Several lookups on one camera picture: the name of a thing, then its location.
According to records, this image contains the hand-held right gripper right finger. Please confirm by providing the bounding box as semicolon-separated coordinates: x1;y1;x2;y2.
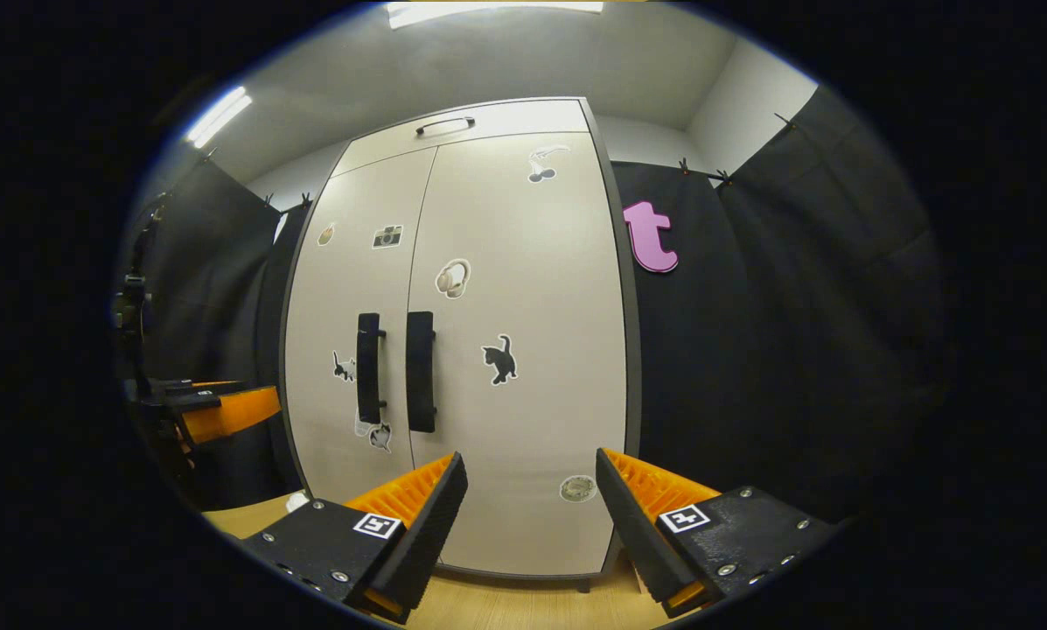
595;448;843;620

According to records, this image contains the white cabinet door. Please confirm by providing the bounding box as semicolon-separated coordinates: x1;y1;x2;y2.
285;147;438;507
408;131;629;578

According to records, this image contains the ceiling light strip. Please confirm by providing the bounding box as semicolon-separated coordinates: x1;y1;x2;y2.
185;85;254;150

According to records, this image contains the rectangular ceiling light panel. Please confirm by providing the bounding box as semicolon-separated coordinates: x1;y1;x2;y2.
386;0;604;29

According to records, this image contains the white cabinet drawer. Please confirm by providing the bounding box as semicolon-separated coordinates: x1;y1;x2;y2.
331;98;590;178

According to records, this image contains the white shoe cabinet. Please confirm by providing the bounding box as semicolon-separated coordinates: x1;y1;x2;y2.
278;96;645;594

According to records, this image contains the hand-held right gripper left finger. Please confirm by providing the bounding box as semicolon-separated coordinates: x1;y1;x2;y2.
239;451;470;624

